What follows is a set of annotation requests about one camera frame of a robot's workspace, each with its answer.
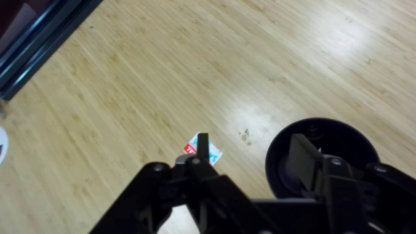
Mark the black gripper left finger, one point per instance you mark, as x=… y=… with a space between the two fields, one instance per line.
x=217 y=204

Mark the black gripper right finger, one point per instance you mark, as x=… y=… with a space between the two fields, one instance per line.
x=382 y=202

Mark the black cup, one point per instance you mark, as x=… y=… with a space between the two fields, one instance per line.
x=330 y=138

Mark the far white desk grommet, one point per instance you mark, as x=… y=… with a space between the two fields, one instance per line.
x=4 y=145

